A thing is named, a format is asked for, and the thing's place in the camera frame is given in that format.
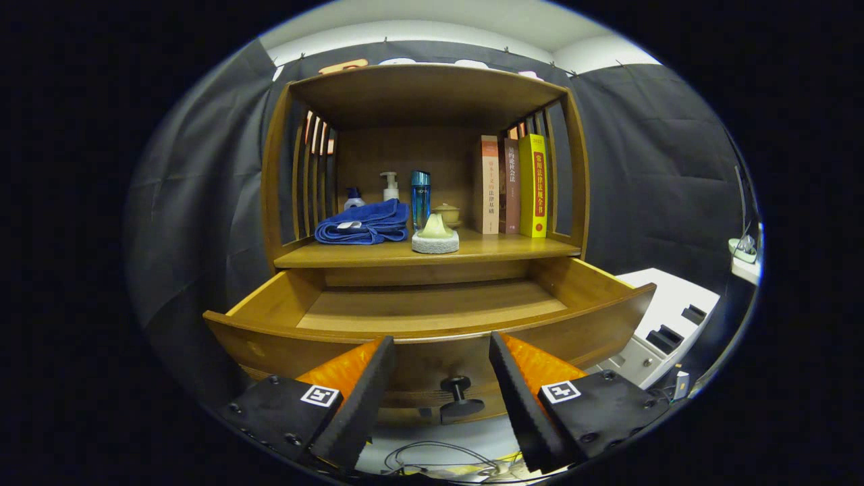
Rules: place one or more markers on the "yellow book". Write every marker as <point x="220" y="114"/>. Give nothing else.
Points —
<point x="533" y="189"/>

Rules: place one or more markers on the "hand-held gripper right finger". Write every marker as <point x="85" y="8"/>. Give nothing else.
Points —
<point x="526" y="405"/>

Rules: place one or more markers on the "blue glass bottle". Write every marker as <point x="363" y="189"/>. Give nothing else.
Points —
<point x="420" y="199"/>

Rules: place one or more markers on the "blue folded towel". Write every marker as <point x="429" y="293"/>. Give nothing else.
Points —
<point x="368" y="223"/>

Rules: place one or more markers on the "beige lidded teacup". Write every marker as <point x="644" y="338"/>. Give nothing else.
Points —
<point x="449" y="213"/>

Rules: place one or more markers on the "wooden cabinet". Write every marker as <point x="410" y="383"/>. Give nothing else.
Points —
<point x="418" y="94"/>

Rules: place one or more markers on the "brown book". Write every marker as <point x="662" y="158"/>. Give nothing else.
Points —
<point x="511" y="189"/>

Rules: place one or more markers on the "pale green scrubbing brush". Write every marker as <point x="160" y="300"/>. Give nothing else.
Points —
<point x="435" y="239"/>

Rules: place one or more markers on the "wooden drawer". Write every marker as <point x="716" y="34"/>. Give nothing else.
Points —
<point x="432" y="310"/>

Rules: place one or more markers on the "white drawer unit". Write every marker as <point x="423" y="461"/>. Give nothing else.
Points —
<point x="668" y="297"/>

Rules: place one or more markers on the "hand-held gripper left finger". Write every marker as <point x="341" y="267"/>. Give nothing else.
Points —
<point x="361" y="405"/>

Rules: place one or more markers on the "small blue-capped lotion bottle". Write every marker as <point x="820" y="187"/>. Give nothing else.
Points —
<point x="354" y="201"/>

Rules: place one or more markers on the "wooden countertop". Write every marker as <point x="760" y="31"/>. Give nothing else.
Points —
<point x="499" y="248"/>

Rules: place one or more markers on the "white pump bottle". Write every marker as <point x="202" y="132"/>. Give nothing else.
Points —
<point x="391" y="192"/>

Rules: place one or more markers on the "white power adapter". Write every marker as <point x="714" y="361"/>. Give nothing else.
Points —
<point x="682" y="386"/>

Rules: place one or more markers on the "small white device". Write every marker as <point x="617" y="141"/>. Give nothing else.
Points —
<point x="742" y="253"/>

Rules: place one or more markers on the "orange and white book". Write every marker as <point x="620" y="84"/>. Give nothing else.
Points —
<point x="489" y="189"/>

